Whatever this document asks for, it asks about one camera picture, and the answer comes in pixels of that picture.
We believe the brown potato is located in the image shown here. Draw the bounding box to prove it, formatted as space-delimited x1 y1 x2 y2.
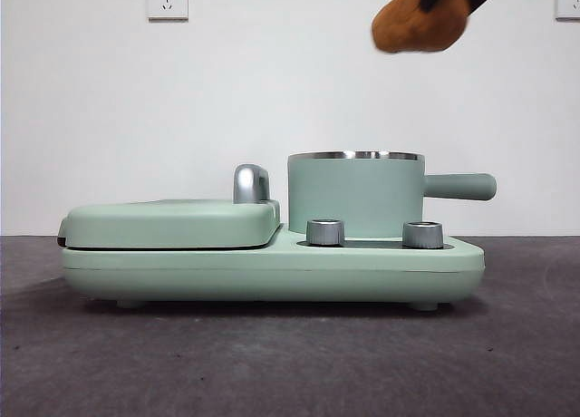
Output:
371 0 469 56

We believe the silver control knob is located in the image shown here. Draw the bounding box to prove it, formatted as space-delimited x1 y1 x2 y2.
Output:
305 218 347 247
401 220 444 249

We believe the mint green breakfast maker base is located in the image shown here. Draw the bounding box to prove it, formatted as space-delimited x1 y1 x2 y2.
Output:
61 223 485 311

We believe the white wall socket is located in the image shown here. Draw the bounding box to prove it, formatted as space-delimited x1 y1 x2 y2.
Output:
146 0 189 24
555 0 580 22

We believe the mint green pot with handle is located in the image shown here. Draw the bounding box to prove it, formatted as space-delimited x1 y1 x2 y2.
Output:
287 150 498 237

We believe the chrome cover handle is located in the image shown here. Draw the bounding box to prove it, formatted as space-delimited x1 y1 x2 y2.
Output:
232 163 274 206

